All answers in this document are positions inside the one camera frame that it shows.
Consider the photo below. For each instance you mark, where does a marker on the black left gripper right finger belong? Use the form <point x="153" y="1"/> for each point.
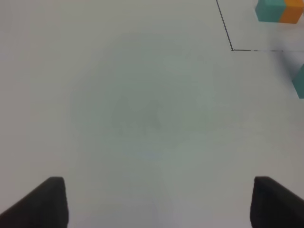
<point x="274" y="206"/>

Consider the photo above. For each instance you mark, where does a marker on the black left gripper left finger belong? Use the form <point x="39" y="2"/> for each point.
<point x="44" y="207"/>

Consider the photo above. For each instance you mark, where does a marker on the teal template block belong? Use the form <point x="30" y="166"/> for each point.
<point x="270" y="10"/>

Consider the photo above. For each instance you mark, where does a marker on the orange template block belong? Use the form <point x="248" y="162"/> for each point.
<point x="293" y="11"/>

